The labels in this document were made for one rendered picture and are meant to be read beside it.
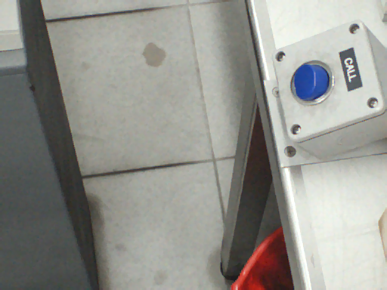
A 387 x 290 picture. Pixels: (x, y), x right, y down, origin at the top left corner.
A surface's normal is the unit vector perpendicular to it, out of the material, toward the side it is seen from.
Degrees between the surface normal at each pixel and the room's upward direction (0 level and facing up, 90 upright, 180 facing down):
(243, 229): 90
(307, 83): 60
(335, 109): 30
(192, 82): 0
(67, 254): 90
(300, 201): 0
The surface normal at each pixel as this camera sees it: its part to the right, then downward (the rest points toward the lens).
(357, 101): -0.43, -0.28
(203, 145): 0.07, -0.40
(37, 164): 0.17, 0.91
